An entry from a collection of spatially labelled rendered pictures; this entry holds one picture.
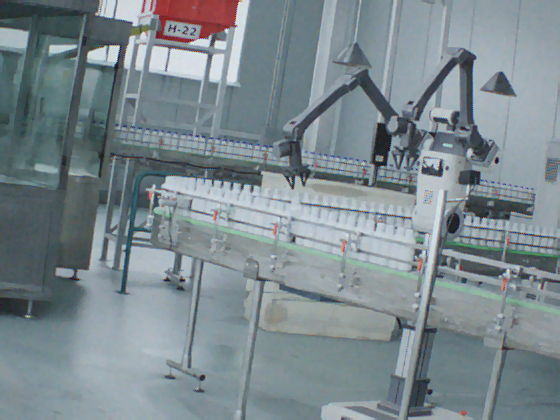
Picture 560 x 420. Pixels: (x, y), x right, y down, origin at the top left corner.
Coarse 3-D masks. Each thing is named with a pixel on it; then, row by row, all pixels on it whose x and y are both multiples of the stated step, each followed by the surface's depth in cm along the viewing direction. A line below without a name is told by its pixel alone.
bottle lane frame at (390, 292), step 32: (192, 224) 600; (192, 256) 598; (224, 256) 578; (256, 256) 559; (288, 256) 542; (320, 256) 525; (320, 288) 523; (352, 288) 508; (384, 288) 493; (448, 288) 466; (416, 320) 477; (448, 320) 464; (480, 320) 451; (544, 320) 426; (544, 352) 424
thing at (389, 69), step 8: (400, 0) 1157; (400, 8) 1158; (392, 16) 1161; (400, 16) 1161; (392, 24) 1159; (392, 32) 1158; (392, 40) 1158; (392, 48) 1159; (392, 56) 1160; (392, 64) 1161; (384, 72) 1165; (392, 72) 1161; (384, 80) 1163; (384, 88) 1161; (384, 96) 1161; (376, 184) 1167
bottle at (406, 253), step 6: (408, 234) 490; (414, 234) 492; (402, 240) 491; (408, 240) 490; (414, 240) 491; (402, 246) 490; (402, 252) 490; (408, 252) 489; (414, 252) 491; (402, 258) 490; (408, 258) 490; (402, 264) 490; (408, 264) 490; (402, 270) 490; (408, 270) 490
